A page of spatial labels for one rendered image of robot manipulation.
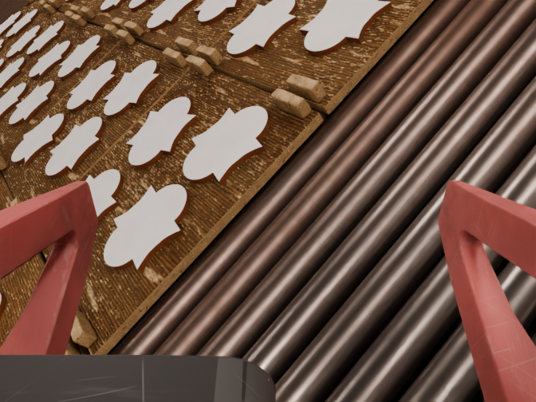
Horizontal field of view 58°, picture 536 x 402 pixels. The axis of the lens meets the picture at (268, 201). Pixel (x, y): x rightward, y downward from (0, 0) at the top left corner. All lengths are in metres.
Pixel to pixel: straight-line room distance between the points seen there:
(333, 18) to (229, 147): 0.25
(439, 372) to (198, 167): 0.41
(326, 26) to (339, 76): 0.11
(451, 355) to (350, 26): 0.47
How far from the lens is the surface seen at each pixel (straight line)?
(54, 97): 1.27
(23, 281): 0.84
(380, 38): 0.70
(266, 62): 0.79
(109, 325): 0.64
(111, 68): 1.13
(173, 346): 0.58
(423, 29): 0.72
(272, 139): 0.65
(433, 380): 0.43
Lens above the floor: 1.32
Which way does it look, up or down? 42 degrees down
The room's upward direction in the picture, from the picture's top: 41 degrees counter-clockwise
